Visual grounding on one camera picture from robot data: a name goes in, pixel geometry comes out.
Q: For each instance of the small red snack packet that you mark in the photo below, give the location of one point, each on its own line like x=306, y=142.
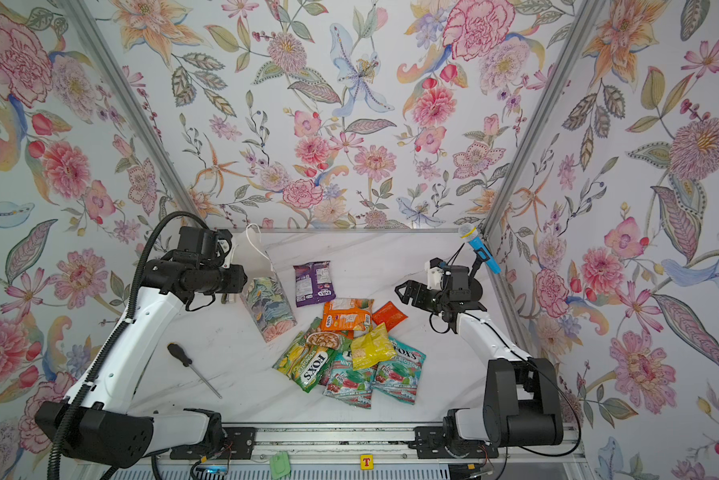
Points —
x=388, y=315

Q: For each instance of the yellow green Fox's candy bag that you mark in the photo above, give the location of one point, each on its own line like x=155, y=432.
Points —
x=307, y=371

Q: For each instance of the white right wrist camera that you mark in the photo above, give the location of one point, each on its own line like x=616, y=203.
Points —
x=435, y=278

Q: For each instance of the black handled screwdriver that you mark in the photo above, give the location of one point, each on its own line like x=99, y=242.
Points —
x=177, y=352

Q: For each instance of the green tag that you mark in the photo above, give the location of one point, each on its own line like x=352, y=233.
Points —
x=279, y=465

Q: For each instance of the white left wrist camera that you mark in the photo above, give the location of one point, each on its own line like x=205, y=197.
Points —
x=227, y=248

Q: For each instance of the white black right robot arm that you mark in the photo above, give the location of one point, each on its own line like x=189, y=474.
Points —
x=521, y=405

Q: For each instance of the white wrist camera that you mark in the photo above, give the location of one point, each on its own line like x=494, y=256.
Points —
x=435, y=278
x=227, y=248

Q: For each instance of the yellow T label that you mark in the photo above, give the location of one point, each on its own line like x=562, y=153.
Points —
x=367, y=462

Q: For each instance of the green Fox's candy bag right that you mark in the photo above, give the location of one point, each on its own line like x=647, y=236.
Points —
x=399, y=377

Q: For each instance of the purple snack packet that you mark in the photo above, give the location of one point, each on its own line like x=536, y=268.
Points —
x=313, y=283

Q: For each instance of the green noodle snack packet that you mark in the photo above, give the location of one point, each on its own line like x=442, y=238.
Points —
x=338, y=341

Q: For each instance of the blue microphone on black stand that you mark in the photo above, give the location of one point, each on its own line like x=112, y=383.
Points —
x=483, y=256

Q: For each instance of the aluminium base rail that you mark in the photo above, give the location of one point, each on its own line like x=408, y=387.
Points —
x=388, y=443

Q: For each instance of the orange snack packet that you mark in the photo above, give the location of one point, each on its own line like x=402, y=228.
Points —
x=347, y=314

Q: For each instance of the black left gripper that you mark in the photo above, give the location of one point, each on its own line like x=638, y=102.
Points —
x=238, y=279

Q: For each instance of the floral white paper bag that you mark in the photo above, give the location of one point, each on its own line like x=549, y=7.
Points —
x=263, y=295

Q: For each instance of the lime green candy bag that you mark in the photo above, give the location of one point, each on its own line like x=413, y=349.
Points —
x=292, y=355

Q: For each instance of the green Fox's candy bag middle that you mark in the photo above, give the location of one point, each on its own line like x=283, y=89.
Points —
x=349, y=386

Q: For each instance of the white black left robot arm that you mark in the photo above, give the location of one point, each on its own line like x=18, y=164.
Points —
x=93, y=422

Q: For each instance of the yellow snack packet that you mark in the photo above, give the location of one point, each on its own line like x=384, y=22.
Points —
x=372, y=348

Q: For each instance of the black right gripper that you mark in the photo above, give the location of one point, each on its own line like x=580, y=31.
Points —
x=413, y=286

